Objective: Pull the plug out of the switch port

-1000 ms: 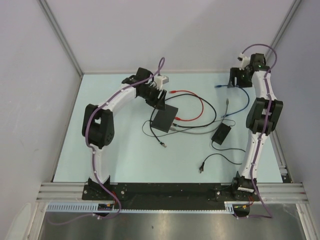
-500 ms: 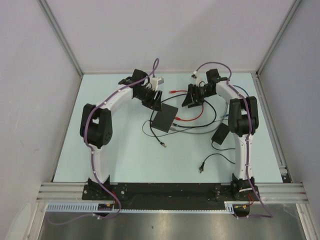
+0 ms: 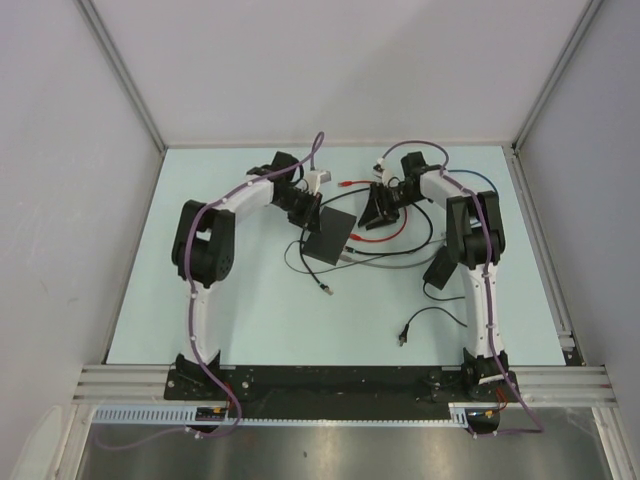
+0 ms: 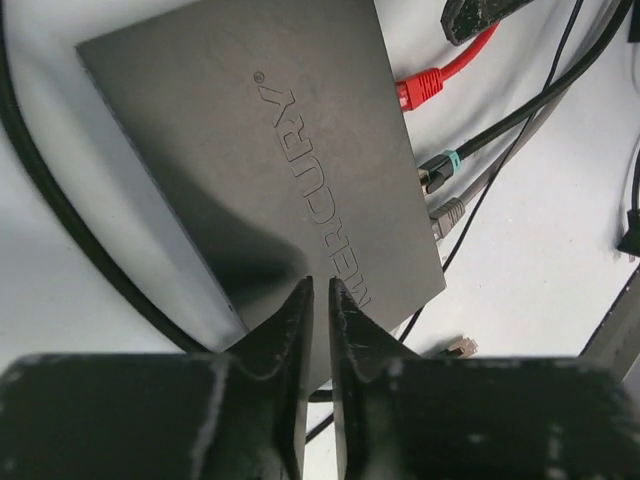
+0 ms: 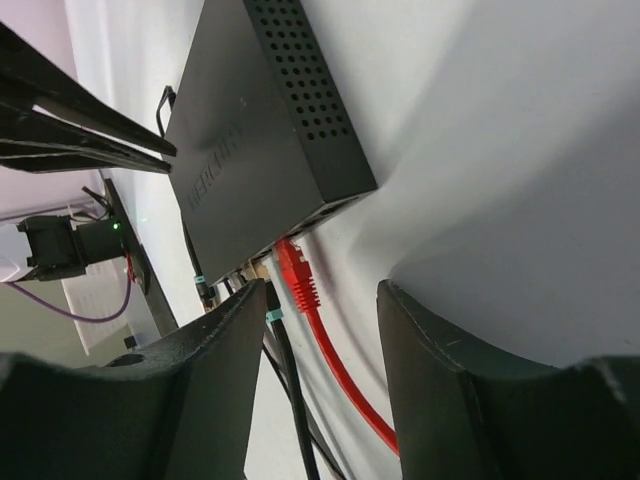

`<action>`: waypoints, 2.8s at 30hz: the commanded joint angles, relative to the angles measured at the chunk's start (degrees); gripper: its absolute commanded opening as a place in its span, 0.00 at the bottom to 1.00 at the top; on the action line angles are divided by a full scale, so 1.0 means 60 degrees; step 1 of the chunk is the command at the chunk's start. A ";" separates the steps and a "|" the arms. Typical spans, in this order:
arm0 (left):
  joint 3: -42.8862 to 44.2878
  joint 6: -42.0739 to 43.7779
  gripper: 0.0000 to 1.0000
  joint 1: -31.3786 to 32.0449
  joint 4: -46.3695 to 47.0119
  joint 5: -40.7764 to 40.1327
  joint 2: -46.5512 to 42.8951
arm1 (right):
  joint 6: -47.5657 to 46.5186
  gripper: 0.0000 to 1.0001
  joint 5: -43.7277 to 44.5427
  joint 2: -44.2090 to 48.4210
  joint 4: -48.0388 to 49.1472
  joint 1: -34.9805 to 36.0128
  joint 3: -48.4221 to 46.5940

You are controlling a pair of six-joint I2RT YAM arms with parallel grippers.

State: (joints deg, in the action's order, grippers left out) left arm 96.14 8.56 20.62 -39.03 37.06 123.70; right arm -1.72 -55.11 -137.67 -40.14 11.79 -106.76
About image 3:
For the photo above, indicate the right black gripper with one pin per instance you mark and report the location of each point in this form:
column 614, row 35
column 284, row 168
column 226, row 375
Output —
column 372, row 214

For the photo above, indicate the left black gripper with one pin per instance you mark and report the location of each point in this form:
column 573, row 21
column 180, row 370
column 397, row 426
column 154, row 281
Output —
column 310, row 217

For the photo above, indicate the black network switch box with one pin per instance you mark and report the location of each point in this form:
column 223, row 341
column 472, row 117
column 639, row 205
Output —
column 327, row 245

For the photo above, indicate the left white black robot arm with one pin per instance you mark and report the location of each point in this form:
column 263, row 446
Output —
column 204, row 245

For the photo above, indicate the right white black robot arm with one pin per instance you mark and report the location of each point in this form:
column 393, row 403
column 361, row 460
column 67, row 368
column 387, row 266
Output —
column 474, row 243

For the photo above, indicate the black power adapter brick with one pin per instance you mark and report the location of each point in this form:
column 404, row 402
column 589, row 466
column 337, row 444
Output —
column 440, row 270

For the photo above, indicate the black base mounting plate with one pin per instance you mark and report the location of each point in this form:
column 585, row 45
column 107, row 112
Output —
column 354, row 392

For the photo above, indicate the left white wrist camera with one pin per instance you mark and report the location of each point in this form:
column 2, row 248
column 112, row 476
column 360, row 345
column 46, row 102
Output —
column 314, row 179

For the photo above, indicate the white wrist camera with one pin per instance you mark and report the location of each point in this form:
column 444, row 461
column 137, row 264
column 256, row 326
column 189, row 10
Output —
column 384, row 170
column 314, row 179

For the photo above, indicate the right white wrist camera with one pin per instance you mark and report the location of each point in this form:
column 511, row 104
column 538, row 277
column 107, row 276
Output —
column 384, row 170

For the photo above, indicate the right aluminium side rail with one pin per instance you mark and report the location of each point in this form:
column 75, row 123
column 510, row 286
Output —
column 554, row 294

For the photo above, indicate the aluminium front frame rail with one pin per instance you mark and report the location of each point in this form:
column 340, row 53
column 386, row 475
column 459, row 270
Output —
column 549, row 386

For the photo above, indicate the grey slotted cable duct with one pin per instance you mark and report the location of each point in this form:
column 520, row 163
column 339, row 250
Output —
column 183, row 416

